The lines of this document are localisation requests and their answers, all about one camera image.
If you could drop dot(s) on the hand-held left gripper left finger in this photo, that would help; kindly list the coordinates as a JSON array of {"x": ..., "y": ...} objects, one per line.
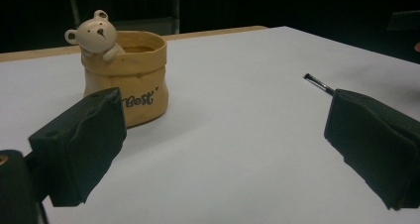
[{"x": 77, "y": 144}]

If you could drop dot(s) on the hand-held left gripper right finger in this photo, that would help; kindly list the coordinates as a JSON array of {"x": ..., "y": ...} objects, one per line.
[{"x": 376, "y": 141}]

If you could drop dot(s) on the yellow bear pen holder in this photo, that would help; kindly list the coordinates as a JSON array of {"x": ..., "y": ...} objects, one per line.
[{"x": 132, "y": 72}]

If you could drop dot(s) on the black makeup brush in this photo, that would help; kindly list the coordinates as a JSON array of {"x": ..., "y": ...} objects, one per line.
[{"x": 319, "y": 84}]

